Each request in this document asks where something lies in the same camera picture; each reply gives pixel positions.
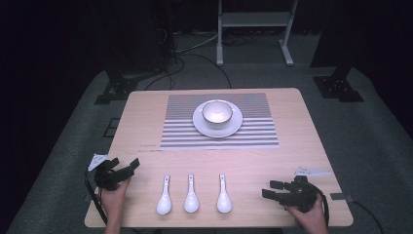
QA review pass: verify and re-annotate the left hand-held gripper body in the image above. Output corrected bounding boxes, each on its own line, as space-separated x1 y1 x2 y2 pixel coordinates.
87 153 130 192

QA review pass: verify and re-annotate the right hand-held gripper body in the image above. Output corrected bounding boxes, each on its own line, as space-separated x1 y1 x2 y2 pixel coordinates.
282 165 333 215

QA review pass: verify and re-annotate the person's left hand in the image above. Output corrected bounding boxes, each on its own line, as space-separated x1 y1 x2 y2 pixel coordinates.
97 177 131 228

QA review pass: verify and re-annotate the person's right hand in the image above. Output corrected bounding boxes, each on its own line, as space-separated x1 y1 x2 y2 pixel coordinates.
283 194 330 234

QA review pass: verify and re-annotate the grey tape strip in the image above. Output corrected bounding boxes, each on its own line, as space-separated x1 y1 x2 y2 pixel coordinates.
329 192 355 203

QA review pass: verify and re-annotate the white ceramic spoon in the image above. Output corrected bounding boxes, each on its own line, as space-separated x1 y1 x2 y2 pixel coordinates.
216 173 233 215
183 173 201 215
156 175 173 216

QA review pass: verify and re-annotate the striped grey placemat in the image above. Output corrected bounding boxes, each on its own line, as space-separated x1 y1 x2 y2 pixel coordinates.
160 93 281 150

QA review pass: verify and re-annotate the black stand base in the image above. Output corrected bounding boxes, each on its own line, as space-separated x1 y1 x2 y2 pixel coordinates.
313 66 365 103
94 69 140 105

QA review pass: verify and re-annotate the white round plate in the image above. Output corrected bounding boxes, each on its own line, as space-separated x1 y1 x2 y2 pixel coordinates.
192 98 244 139

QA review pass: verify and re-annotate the white ceramic bowl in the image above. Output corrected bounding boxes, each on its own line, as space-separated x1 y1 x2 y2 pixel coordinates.
201 99 234 131

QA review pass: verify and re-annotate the dark equipment tower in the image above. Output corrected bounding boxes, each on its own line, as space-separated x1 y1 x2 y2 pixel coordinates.
128 0 178 73

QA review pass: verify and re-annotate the white metal stand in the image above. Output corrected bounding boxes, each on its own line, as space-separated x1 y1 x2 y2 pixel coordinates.
215 0 299 67

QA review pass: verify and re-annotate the left hand-held gripper black cable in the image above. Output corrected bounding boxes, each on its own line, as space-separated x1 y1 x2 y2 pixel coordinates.
83 169 109 226

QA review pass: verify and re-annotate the hand-held gripper black cable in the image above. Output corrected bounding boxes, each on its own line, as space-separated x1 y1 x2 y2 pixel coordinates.
316 188 331 226
83 169 109 226

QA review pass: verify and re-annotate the right hand-held gripper black cable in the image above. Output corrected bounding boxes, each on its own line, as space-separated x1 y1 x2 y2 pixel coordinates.
316 188 331 226

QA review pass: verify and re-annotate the black cable with tape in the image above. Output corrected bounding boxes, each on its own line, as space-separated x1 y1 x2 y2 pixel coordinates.
352 199 387 234

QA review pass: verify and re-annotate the black floor cable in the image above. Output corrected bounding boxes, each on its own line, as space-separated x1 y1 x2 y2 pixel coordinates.
143 52 234 92

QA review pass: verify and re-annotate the grey cable bundle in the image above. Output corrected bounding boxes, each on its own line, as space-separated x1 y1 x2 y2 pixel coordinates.
174 32 219 55

